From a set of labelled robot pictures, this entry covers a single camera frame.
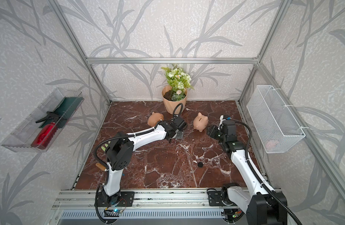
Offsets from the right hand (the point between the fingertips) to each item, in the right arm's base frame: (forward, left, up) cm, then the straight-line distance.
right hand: (209, 127), depth 83 cm
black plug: (-17, +6, -16) cm, 24 cm away
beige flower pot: (+22, +26, -5) cm, 34 cm away
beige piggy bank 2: (+10, +4, -8) cm, 14 cm away
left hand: (+4, +22, -11) cm, 24 cm away
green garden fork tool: (-3, +68, -16) cm, 70 cm away
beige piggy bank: (+14, +36, -8) cm, 40 cm away
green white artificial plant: (+29, +19, +11) cm, 37 cm away
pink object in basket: (-14, -29, +3) cm, 32 cm away
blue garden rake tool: (-17, +67, -16) cm, 71 cm away
